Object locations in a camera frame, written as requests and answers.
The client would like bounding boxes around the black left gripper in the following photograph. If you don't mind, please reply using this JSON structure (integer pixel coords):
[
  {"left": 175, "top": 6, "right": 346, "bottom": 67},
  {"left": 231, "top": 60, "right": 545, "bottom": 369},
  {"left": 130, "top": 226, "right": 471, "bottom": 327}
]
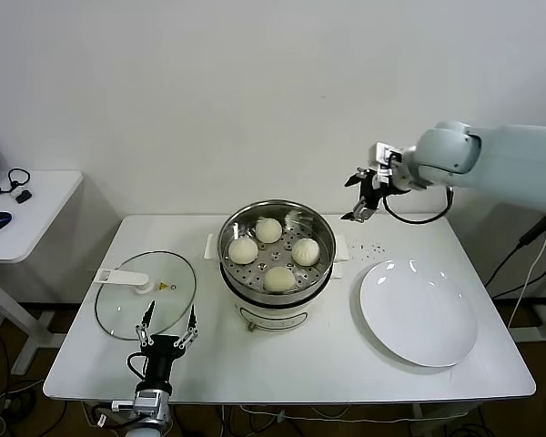
[{"left": 135, "top": 300, "right": 199, "bottom": 391}]

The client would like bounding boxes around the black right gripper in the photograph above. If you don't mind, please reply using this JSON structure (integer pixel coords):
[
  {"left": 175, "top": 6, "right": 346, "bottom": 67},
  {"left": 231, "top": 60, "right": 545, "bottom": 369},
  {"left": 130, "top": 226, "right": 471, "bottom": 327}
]
[{"left": 340, "top": 168, "right": 395, "bottom": 224}]

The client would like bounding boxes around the white steamed baozi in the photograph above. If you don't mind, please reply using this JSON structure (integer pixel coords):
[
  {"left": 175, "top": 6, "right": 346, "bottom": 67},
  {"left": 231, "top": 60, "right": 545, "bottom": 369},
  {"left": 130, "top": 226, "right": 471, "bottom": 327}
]
[
  {"left": 227, "top": 238, "right": 259, "bottom": 265},
  {"left": 254, "top": 217, "right": 283, "bottom": 243},
  {"left": 290, "top": 237, "right": 320, "bottom": 267},
  {"left": 262, "top": 266, "right": 298, "bottom": 292}
]

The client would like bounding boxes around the perforated steel steamer basket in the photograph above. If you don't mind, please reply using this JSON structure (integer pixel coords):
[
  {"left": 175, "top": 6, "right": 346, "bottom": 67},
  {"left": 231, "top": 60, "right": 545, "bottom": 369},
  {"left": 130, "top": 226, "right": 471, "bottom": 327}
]
[{"left": 217, "top": 198, "right": 337, "bottom": 307}]

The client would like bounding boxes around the white electric cooker pot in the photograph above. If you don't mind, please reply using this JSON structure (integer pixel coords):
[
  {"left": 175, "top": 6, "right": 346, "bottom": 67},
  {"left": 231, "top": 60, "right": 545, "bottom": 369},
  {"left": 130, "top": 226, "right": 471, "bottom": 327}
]
[{"left": 203, "top": 233, "right": 349, "bottom": 333}]

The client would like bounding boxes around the white round plate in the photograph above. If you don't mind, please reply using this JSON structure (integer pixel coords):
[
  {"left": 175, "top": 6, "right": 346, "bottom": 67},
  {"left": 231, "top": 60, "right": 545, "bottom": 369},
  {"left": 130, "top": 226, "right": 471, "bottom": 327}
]
[{"left": 359, "top": 259, "right": 479, "bottom": 368}]

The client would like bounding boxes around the white side table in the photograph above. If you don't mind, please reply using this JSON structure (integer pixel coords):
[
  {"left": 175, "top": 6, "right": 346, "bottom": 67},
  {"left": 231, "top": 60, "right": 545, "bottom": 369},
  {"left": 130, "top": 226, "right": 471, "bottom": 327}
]
[{"left": 0, "top": 170, "right": 84, "bottom": 375}]

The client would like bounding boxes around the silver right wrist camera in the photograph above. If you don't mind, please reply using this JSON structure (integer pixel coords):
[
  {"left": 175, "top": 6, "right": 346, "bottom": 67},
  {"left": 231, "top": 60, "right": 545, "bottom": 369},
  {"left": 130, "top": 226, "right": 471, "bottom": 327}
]
[{"left": 369, "top": 141, "right": 404, "bottom": 172}]

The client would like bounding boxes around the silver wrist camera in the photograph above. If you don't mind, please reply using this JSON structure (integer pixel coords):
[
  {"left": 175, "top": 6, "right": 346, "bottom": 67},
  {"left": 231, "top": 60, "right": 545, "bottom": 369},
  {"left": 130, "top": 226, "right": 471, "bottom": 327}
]
[
  {"left": 111, "top": 393, "right": 160, "bottom": 413},
  {"left": 369, "top": 141, "right": 404, "bottom": 172}
]

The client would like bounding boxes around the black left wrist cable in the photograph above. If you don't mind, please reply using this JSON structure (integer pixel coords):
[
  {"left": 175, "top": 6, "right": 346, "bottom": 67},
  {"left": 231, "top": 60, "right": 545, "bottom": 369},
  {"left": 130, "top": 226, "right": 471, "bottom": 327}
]
[{"left": 126, "top": 354, "right": 147, "bottom": 379}]

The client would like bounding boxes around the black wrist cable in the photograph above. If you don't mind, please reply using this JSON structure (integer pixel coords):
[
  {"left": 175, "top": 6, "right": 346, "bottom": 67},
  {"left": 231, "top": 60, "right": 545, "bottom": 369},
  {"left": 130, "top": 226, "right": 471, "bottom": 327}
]
[
  {"left": 126, "top": 354, "right": 147, "bottom": 379},
  {"left": 381, "top": 186, "right": 454, "bottom": 225}
]

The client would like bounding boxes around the glass lid with white handle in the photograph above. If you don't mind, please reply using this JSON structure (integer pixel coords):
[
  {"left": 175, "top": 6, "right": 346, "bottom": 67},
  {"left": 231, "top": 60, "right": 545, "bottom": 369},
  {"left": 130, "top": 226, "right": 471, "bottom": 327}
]
[{"left": 94, "top": 249, "right": 197, "bottom": 340}]

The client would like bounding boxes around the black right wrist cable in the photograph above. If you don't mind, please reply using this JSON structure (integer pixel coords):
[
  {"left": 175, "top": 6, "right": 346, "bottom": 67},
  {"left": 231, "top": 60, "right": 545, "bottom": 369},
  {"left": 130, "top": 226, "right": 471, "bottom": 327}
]
[{"left": 381, "top": 186, "right": 454, "bottom": 225}]

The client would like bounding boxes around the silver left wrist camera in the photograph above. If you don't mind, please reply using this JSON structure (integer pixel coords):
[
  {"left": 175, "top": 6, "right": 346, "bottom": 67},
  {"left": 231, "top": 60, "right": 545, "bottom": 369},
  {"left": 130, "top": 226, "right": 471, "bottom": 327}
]
[{"left": 111, "top": 393, "right": 160, "bottom": 413}]

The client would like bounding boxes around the black power cable with plug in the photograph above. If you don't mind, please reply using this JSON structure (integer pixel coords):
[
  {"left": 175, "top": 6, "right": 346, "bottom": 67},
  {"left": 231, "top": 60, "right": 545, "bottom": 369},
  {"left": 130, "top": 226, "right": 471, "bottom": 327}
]
[{"left": 484, "top": 216, "right": 546, "bottom": 297}]

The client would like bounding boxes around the white cable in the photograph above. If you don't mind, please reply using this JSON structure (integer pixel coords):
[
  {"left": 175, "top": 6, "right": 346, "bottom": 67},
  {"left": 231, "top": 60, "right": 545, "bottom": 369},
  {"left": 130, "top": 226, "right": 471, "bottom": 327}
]
[{"left": 507, "top": 225, "right": 546, "bottom": 329}]

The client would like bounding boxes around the black headset with cable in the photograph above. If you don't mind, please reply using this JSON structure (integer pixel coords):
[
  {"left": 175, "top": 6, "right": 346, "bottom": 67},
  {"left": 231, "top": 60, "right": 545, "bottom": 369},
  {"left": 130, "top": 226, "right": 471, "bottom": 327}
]
[{"left": 0, "top": 168, "right": 32, "bottom": 198}]

